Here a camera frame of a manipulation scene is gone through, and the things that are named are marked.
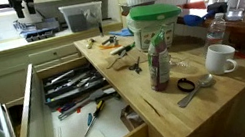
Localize white bucket with green lid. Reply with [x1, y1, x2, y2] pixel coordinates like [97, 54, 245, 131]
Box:
[123, 0, 190, 57]

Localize clear plastic bag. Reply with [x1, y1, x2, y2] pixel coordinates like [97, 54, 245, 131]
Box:
[104, 48, 150, 74]

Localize orange spoon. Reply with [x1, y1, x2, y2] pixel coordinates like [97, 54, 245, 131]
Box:
[97, 41, 123, 52]

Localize blue cloth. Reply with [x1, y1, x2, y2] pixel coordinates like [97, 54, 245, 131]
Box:
[108, 26, 134, 41]

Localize green lidded jar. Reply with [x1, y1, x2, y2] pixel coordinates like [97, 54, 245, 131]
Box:
[140, 26, 178, 94]

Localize blue ladle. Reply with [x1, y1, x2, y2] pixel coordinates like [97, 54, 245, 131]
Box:
[181, 8, 221, 30]

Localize dark dish rack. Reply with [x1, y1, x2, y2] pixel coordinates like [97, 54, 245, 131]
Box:
[12, 13, 63, 46]

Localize small blue tool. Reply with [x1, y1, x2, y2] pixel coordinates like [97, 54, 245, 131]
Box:
[85, 112, 95, 127]

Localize long metal knife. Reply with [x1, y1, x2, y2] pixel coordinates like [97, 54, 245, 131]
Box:
[53, 86, 123, 121]

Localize large metal spoon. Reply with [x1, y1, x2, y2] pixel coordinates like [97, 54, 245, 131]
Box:
[172, 72, 220, 109]

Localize small plastic water bottle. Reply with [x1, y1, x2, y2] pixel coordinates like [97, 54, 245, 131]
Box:
[201, 11, 232, 55]

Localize yellow and black screwdriver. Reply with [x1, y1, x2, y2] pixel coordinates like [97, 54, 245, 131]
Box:
[78, 98, 111, 137]

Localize black ring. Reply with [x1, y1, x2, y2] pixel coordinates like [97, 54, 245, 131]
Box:
[175, 75, 198, 95]

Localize green and black handled tool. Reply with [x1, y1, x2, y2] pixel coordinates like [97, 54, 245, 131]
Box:
[115, 41, 138, 59]

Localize black object on dark table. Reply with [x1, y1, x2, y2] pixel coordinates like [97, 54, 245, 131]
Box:
[205, 0, 230, 17]

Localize metal cookie cutter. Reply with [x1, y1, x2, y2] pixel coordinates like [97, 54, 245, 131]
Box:
[117, 102, 147, 134]

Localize open wooden drawer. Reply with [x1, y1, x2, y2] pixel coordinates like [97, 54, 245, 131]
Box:
[0, 45, 151, 137]

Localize white mug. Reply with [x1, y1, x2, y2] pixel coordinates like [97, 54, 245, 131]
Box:
[201, 40, 240, 78]

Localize small black scissors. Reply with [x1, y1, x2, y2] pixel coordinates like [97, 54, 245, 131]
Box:
[126, 56, 145, 76]

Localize black cutlery tray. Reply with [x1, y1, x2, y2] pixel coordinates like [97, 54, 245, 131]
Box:
[39, 60, 112, 109]

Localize clear plastic storage bin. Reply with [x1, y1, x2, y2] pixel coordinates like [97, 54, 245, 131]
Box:
[57, 0, 107, 35]

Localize cream kitchen counter cabinet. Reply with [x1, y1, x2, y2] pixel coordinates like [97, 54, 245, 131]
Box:
[0, 19, 134, 113]

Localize black stand pole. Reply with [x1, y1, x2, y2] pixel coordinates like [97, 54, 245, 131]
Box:
[96, 12, 106, 38]

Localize yellow handled metal scoop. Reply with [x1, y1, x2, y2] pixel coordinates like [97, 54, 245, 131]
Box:
[85, 37, 99, 50]

